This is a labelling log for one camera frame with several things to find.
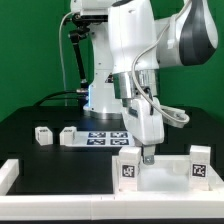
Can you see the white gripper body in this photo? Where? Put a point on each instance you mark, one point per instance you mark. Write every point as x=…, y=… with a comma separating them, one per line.
x=144, y=123

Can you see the white square tabletop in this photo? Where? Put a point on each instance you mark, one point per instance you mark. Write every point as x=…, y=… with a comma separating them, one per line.
x=167, y=174

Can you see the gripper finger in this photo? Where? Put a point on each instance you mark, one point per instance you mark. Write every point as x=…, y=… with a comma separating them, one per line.
x=148, y=152

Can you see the camera on black mount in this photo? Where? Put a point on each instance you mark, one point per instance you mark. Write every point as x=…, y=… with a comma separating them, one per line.
x=81, y=32

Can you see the white U-shaped obstacle fence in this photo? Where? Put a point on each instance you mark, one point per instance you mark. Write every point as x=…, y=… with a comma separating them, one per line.
x=118, y=205

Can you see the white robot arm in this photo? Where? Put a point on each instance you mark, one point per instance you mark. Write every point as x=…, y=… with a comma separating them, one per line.
x=129, y=45

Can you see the white marker base plate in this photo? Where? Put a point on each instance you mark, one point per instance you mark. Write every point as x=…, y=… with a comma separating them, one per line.
x=102, y=139

